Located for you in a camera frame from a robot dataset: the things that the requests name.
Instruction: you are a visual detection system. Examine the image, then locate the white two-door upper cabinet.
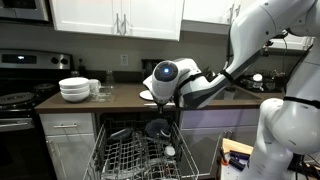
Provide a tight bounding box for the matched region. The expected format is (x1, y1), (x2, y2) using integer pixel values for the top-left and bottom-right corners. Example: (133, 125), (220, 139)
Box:
(49, 0), (185, 42)

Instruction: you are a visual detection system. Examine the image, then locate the black coffee maker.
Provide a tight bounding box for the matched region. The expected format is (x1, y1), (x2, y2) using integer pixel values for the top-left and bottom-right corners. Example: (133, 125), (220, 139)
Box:
(141, 58), (165, 80)

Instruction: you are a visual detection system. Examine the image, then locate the black patterned pot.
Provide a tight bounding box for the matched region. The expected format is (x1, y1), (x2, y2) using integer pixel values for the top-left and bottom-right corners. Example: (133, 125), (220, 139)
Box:
(144, 118), (172, 139)

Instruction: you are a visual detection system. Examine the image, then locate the tall glass jar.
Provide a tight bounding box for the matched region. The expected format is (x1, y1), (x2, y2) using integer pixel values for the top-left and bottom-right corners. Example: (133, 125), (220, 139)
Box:
(105, 69), (116, 90)

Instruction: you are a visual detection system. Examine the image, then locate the white sink base cabinet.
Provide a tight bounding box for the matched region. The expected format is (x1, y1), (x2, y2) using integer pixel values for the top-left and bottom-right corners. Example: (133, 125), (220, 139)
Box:
(179, 108), (264, 179)

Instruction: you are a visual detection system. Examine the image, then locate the clear glass container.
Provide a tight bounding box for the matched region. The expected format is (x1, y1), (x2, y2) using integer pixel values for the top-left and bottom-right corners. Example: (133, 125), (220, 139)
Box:
(89, 85), (117, 103)

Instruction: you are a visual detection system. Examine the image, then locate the white oval lid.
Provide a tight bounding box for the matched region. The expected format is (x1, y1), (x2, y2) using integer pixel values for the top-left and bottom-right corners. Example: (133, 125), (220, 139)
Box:
(164, 145), (177, 158)

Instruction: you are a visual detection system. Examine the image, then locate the white mug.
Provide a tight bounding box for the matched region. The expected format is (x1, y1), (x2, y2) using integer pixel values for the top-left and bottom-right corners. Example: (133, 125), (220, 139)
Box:
(87, 78), (102, 95)

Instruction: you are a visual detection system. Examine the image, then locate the grey cup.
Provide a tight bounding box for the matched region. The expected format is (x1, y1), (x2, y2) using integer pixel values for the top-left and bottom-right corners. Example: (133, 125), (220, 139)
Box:
(222, 88), (236, 101)

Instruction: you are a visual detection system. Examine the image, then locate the steel kitchen sink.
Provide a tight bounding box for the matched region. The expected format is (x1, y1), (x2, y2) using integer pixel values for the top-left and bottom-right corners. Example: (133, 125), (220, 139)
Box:
(213, 87), (263, 101)

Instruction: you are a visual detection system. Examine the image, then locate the dark bottle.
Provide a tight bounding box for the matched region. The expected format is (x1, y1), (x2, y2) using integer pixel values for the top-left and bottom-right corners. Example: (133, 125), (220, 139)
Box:
(77, 58), (87, 77)

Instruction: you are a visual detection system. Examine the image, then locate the white ceramic bowl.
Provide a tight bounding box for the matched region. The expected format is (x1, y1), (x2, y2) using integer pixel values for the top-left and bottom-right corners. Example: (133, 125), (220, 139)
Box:
(58, 77), (90, 90)
(59, 85), (91, 95)
(60, 90), (91, 103)

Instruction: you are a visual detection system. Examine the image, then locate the white drawer front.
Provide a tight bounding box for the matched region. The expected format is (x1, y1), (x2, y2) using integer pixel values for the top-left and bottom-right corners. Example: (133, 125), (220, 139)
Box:
(39, 112), (95, 137)

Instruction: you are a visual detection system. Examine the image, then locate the white upper cabinet over sink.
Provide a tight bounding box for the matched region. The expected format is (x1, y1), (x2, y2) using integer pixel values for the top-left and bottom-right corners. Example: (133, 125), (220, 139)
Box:
(181, 0), (316, 51)

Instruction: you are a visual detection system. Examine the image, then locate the wooden board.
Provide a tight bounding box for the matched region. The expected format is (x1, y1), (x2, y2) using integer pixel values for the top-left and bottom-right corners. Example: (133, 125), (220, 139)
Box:
(221, 137), (255, 156)

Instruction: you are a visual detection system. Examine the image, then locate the small white round object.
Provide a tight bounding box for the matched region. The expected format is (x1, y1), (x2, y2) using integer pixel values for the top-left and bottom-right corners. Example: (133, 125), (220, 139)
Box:
(252, 73), (264, 83)

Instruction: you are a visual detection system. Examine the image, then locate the black tool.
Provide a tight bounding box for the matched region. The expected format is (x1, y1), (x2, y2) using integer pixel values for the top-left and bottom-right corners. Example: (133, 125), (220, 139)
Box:
(229, 149), (252, 161)
(227, 157), (248, 172)

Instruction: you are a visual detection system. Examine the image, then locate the robot mounting table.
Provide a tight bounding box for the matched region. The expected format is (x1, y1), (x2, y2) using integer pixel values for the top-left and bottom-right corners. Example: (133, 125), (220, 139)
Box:
(218, 151), (254, 180)

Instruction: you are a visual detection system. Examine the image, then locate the white lower cabinet door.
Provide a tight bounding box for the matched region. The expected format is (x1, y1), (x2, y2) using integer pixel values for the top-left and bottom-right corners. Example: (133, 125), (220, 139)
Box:
(44, 133), (98, 180)

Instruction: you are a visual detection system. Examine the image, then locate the black dish rack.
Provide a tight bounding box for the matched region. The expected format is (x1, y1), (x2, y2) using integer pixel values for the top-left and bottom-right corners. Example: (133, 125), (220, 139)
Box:
(239, 69), (288, 93)

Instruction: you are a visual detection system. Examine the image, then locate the black stainless stove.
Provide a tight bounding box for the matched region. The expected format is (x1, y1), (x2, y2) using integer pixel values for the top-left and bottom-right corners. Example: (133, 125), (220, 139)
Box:
(0, 49), (74, 180)

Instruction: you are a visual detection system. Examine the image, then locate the stainless steel microwave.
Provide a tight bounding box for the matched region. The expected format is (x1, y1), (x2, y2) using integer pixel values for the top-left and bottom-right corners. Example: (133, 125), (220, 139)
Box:
(0, 0), (52, 23)

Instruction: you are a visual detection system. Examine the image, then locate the white wall outlet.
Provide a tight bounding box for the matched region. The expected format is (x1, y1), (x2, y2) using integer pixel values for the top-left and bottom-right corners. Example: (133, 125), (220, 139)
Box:
(120, 53), (129, 67)

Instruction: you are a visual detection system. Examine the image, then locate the black utensil handle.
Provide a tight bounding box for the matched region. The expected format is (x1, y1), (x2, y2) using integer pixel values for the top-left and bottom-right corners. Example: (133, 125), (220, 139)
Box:
(109, 128), (133, 141)

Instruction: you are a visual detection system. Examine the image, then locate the metal wire dishwasher rack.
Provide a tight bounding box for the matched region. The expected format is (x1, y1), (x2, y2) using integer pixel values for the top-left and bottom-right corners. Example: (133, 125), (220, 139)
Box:
(82, 122), (200, 180)

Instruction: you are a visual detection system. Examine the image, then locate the silver drawer handle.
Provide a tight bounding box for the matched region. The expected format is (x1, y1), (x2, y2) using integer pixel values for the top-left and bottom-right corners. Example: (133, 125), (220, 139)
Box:
(53, 123), (79, 130)

